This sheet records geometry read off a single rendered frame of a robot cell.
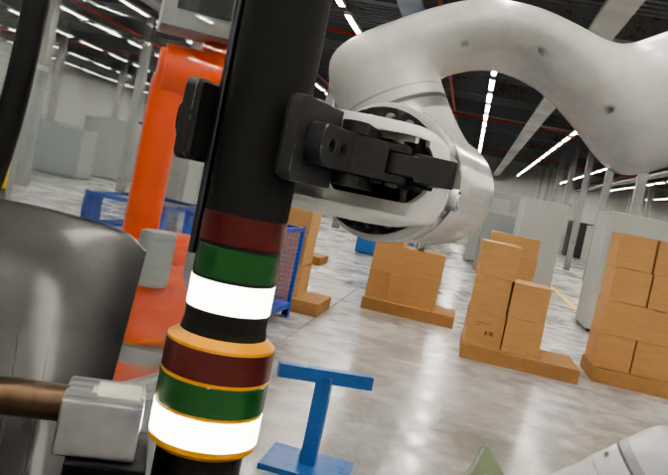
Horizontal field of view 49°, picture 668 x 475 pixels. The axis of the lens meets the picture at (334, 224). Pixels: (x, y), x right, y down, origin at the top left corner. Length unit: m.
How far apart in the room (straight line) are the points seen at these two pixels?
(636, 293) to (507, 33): 7.97
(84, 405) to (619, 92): 0.37
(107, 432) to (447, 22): 0.34
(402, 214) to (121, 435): 0.15
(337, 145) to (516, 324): 7.65
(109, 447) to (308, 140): 0.14
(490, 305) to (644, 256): 1.73
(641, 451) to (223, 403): 0.75
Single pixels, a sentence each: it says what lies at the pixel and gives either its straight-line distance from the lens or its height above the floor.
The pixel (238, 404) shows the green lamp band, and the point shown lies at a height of 1.39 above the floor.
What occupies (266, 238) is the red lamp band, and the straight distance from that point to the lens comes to 0.28.
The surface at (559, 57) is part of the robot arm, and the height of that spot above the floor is 1.59.
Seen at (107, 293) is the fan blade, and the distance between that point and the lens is 0.43.
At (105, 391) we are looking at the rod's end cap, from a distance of 0.30.
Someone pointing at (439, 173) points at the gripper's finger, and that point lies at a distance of 0.32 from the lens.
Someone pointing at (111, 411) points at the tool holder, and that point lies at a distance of 0.29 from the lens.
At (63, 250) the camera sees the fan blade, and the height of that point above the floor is 1.41.
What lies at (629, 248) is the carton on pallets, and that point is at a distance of 8.42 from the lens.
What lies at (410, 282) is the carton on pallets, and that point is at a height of 0.44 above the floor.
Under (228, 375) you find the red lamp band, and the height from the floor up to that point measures 1.40.
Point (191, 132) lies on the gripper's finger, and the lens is 0.29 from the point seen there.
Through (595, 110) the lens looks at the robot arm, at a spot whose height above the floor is 1.56.
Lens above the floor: 1.48
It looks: 3 degrees down
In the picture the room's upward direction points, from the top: 12 degrees clockwise
